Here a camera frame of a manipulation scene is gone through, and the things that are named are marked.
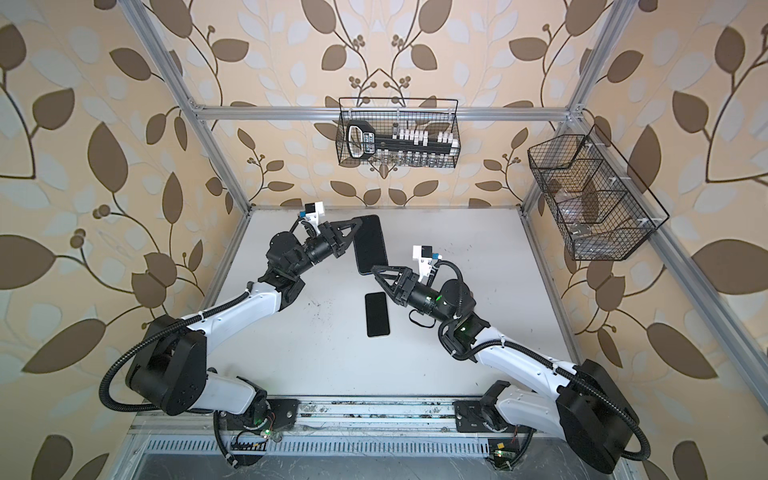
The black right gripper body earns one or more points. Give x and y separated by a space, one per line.
416 295

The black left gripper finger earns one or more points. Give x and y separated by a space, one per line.
344 225
345 234

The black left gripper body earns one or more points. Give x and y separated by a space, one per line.
332 239

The black phone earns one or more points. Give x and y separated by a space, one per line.
377 315

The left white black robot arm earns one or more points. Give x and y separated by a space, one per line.
168 369

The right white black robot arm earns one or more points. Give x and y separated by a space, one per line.
578 403

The black tool in basket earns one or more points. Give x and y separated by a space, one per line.
364 142

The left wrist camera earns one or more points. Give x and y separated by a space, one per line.
313 213

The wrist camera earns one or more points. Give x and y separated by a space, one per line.
427 259
313 213

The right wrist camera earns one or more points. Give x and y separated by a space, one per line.
427 259

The back wall wire basket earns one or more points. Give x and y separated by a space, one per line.
433 113

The wall wire basket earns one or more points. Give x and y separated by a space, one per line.
433 113
601 206

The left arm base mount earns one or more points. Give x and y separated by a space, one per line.
243 439

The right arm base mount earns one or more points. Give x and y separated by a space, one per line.
480 417

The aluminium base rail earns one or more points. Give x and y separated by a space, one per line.
401 415

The right wall wire basket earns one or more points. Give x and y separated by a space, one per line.
601 206

